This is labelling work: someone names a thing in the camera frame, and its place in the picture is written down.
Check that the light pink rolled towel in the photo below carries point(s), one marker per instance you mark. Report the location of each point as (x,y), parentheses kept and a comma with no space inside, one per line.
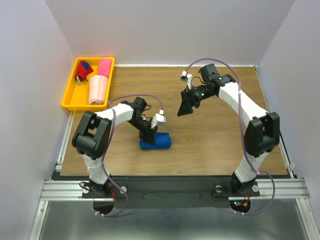
(97,89)

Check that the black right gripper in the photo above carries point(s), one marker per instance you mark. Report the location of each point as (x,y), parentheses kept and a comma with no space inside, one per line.
(188,99)

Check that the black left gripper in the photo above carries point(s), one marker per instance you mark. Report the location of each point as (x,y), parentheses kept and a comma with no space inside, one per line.
(148,134)

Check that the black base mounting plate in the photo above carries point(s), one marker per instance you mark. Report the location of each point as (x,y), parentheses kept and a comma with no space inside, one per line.
(169,192)

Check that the red blue patterned cloth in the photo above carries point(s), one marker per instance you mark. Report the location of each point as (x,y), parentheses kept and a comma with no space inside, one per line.
(82,71)

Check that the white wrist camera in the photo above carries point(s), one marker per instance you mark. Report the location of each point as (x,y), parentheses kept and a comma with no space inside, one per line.
(158,120)
(188,78)

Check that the hot pink rolled towel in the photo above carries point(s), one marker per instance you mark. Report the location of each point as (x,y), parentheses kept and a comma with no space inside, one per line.
(104,67)

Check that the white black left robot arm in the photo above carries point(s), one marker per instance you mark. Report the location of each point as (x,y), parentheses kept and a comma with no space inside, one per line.
(95,130)

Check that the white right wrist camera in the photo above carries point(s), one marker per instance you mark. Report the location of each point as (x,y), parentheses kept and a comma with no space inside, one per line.
(188,78)

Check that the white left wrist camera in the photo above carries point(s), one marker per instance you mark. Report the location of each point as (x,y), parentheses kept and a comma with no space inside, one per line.
(158,120)

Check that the blue towel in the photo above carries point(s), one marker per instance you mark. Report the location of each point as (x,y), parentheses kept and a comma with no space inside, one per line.
(162,140)

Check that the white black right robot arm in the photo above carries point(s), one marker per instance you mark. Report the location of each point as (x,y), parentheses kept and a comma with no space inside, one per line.
(259,129)

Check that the yellow plastic tray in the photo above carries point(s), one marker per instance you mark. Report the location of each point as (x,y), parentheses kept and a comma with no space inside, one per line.
(76,95)

